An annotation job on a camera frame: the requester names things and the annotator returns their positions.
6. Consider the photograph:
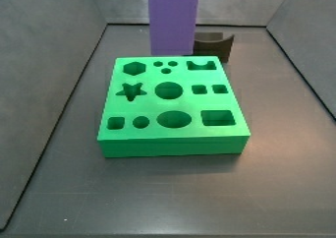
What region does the black arch object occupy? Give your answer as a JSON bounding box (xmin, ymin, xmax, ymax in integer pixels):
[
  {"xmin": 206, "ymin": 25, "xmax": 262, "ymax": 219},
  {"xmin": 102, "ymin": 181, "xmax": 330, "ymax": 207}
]
[{"xmin": 193, "ymin": 32, "xmax": 234, "ymax": 63}]

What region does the green shape sorter block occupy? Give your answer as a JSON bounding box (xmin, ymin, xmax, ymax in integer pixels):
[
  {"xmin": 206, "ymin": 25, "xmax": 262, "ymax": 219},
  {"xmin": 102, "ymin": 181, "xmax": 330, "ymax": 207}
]
[{"xmin": 97, "ymin": 56, "xmax": 250, "ymax": 157}]

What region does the purple rectangular gripper block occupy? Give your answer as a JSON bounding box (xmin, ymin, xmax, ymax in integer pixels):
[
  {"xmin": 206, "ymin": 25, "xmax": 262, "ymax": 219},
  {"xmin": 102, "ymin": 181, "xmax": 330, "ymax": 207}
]
[{"xmin": 148, "ymin": 0, "xmax": 198, "ymax": 55}]

